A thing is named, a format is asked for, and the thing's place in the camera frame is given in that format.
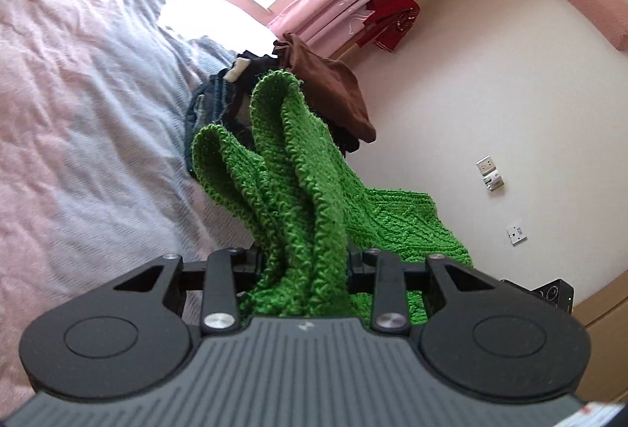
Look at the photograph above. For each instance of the red cloth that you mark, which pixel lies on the red cloth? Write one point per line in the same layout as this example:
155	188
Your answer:
392	15

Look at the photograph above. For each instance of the stack of folded clothes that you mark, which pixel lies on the stack of folded clothes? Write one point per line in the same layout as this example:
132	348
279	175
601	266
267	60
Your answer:
333	88

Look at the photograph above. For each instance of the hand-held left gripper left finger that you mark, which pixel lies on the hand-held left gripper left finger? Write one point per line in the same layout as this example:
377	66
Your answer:
243	271

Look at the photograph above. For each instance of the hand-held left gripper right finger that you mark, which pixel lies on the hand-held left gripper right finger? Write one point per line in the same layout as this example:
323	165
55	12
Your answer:
360	272

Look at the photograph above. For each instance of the green knitted vest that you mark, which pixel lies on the green knitted vest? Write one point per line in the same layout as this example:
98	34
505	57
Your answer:
294	162

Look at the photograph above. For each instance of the bed with pink cover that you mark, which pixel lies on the bed with pink cover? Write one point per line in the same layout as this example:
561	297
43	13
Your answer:
98	113

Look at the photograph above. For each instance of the white wall socket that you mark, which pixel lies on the white wall socket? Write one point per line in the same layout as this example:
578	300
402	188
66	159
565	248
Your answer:
516	233
485	164

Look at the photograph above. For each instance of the white plug adapter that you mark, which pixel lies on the white plug adapter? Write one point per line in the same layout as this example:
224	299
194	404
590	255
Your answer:
494	181

